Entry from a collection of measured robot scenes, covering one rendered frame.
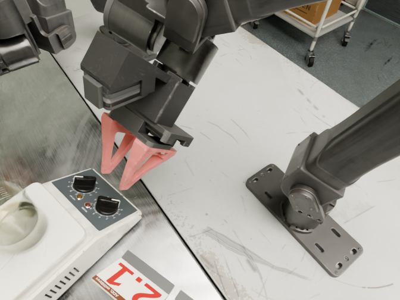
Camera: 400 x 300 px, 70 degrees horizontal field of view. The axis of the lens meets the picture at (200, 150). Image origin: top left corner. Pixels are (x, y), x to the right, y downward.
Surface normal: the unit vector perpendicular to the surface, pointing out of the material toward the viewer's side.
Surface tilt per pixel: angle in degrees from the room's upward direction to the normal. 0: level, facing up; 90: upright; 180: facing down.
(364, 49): 0
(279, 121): 0
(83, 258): 90
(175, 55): 41
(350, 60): 0
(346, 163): 81
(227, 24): 90
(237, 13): 93
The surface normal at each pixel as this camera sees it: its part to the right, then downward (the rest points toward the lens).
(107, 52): -0.40, -0.07
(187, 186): 0.02, -0.59
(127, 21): -0.27, 0.39
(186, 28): -0.47, 0.71
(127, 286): 0.37, -0.88
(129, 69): 0.75, 0.55
